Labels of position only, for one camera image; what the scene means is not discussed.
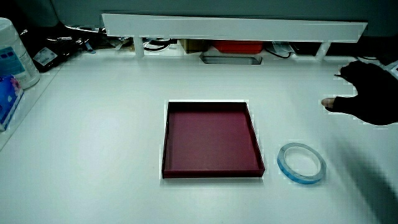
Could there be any red box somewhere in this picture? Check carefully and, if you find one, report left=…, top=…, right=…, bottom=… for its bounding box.
left=212, top=40, right=264, bottom=55

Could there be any black bag with white label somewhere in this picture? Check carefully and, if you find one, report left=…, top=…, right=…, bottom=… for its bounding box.
left=20, top=28, right=96, bottom=73

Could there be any blue tissue pack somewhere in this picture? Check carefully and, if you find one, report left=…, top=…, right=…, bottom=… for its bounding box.
left=0, top=74, right=24, bottom=132

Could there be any person's right hand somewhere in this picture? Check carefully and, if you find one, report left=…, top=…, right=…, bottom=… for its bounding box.
left=321, top=60, right=398, bottom=126

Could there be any white desk shelf riser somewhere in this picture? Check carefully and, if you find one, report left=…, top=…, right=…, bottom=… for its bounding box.
left=101, top=12, right=368, bottom=62

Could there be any white wipes canister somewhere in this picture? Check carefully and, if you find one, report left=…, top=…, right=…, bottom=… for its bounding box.
left=0, top=17, right=41, bottom=90

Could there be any brown cardboard box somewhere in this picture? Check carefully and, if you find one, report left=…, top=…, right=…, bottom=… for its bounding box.
left=178, top=39, right=210, bottom=54

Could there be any black cable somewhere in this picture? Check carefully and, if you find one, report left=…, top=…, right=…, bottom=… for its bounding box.
left=264, top=46, right=293, bottom=59
left=142, top=39, right=177, bottom=52

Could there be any dark red square tray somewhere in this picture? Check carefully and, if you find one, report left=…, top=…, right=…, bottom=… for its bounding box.
left=161, top=101, right=266, bottom=179

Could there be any blue tape roll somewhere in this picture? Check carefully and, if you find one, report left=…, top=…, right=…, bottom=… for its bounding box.
left=276, top=142, right=327, bottom=185

